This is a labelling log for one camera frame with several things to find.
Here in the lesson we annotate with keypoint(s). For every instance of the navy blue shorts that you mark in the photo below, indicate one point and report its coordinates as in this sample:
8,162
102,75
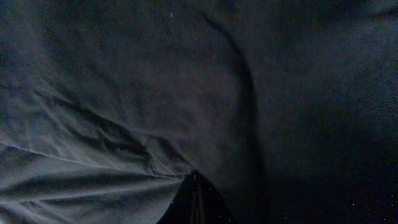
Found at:
289,108

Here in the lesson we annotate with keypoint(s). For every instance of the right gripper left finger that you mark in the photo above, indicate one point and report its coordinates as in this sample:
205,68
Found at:
182,208

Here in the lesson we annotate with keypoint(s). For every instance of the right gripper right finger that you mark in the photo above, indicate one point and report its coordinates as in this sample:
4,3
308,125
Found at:
210,204

